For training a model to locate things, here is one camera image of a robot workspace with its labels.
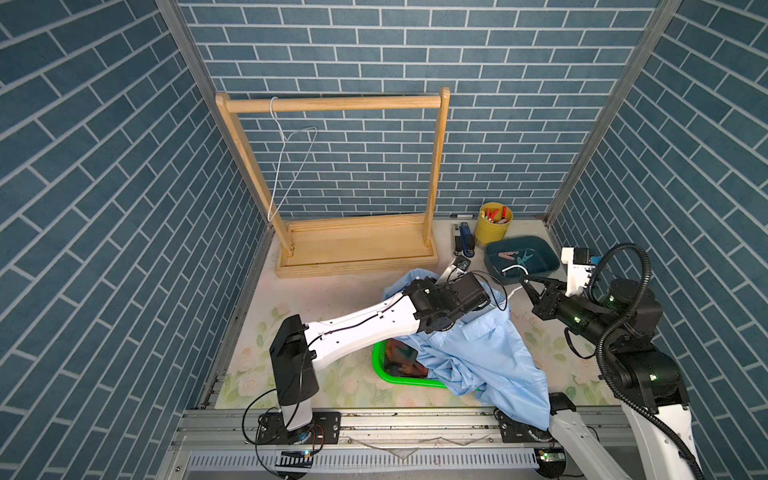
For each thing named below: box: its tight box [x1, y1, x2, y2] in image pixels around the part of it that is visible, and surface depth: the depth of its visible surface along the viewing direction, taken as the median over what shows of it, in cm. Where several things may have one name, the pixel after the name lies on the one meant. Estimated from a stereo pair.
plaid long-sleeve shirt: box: [383, 338, 428, 378], surface depth 78 cm
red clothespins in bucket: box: [480, 202, 513, 225], surface depth 107 cm
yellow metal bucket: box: [475, 202, 513, 246], surface depth 107 cm
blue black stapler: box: [460, 222, 476, 258], surface depth 113 cm
